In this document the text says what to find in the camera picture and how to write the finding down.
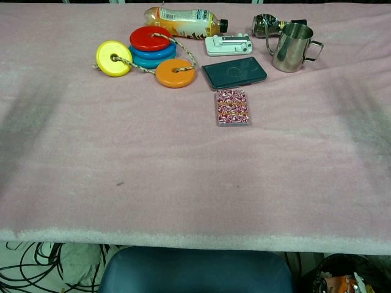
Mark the black trash bag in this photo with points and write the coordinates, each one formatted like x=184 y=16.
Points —
x=345 y=274

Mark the orange toy disc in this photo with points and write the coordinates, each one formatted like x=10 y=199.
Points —
x=175 y=76

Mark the yellow toy disc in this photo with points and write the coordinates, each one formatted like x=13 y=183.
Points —
x=108 y=59

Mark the stainless steel milk pitcher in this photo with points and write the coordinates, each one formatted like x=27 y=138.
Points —
x=291 y=50

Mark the red patterned card box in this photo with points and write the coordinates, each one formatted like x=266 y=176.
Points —
x=232 y=107

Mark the blue chair seat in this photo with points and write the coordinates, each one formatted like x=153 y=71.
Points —
x=195 y=271

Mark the pink fleece table cloth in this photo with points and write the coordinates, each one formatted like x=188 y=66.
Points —
x=122 y=158

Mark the teal toy disc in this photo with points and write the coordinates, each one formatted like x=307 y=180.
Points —
x=146 y=63

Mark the orange juice plastic bottle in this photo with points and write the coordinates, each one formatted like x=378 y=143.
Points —
x=183 y=23

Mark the dark green flat case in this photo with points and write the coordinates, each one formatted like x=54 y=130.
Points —
x=233 y=72

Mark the red toy disc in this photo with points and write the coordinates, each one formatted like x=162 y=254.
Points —
x=146 y=39

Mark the blue toy disc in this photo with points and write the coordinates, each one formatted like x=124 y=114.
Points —
x=154 y=53

